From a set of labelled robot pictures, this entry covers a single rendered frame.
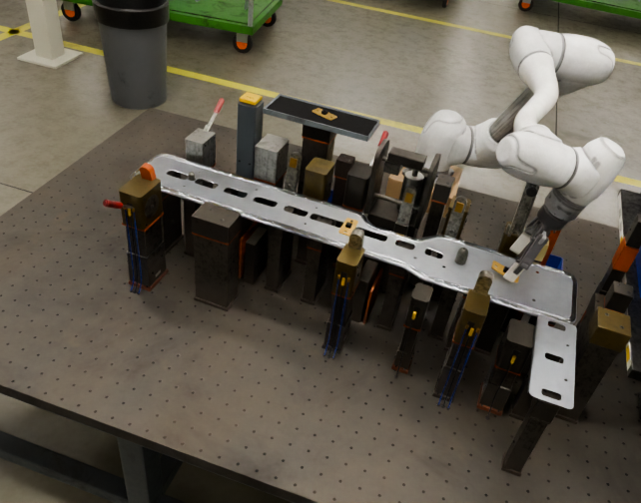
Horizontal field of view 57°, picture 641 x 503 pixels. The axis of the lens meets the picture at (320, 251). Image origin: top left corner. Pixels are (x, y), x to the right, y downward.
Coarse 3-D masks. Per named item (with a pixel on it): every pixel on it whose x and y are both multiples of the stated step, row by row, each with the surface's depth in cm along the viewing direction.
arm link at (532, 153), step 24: (528, 72) 170; (552, 72) 167; (552, 96) 159; (528, 120) 145; (504, 144) 137; (528, 144) 133; (552, 144) 135; (504, 168) 138; (528, 168) 135; (552, 168) 135
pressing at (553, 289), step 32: (160, 160) 196; (192, 192) 184; (224, 192) 185; (256, 192) 187; (288, 192) 189; (288, 224) 176; (320, 224) 178; (384, 256) 169; (416, 256) 170; (448, 256) 172; (480, 256) 173; (512, 256) 175; (448, 288) 163; (512, 288) 164; (544, 288) 165; (576, 288) 167
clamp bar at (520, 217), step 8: (528, 184) 167; (528, 192) 165; (536, 192) 164; (520, 200) 170; (528, 200) 170; (520, 208) 170; (528, 208) 170; (520, 216) 172; (528, 216) 171; (512, 224) 173; (520, 224) 173; (520, 232) 173
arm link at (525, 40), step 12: (516, 36) 179; (528, 36) 176; (540, 36) 176; (552, 36) 176; (516, 48) 176; (528, 48) 173; (540, 48) 172; (552, 48) 174; (564, 48) 175; (516, 60) 175
